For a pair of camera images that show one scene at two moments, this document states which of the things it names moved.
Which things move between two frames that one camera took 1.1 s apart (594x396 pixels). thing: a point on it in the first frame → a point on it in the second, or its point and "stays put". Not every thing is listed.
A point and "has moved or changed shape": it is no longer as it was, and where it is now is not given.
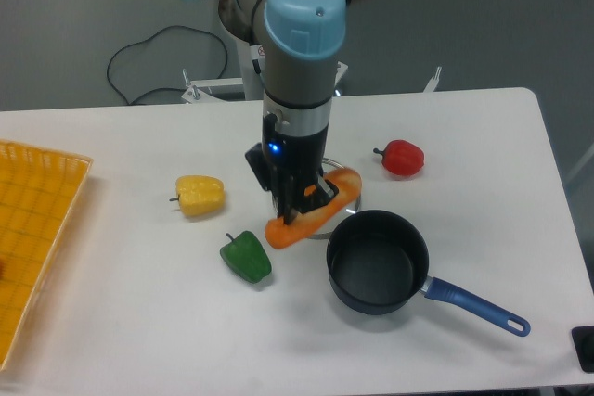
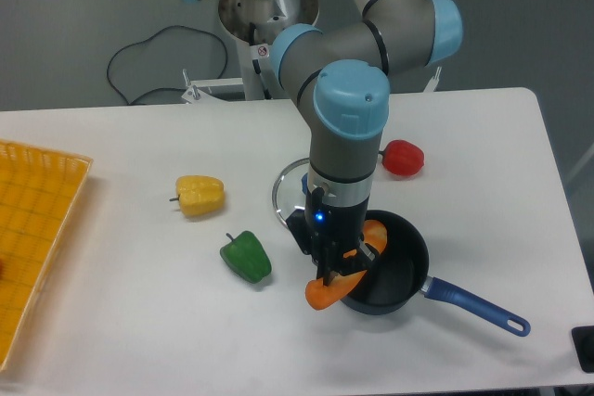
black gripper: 290,165 → 323,225
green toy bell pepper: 246,255 stays put
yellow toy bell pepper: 200,195 stays put
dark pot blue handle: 377,261 stays put
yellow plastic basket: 40,191 stays put
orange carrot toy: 349,189 has moved or changed shape
